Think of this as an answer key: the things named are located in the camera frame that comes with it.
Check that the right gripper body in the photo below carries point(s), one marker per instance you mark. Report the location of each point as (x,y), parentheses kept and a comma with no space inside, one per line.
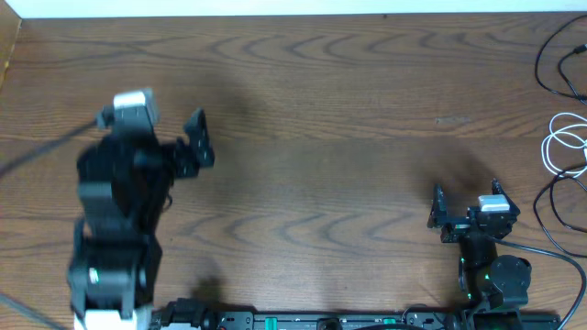
(465,222)

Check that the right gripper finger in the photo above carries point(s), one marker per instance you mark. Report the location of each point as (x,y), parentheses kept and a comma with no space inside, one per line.
(497,189)
(439,211)

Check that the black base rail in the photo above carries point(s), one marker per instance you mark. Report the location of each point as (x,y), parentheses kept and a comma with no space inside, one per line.
(193,314)

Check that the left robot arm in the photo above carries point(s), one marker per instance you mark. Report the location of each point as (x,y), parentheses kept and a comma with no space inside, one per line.
(124,187)

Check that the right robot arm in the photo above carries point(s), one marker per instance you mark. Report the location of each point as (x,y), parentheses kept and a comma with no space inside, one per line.
(496,285)

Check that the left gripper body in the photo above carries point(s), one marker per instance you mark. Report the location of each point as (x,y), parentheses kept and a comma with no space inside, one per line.
(182,153)

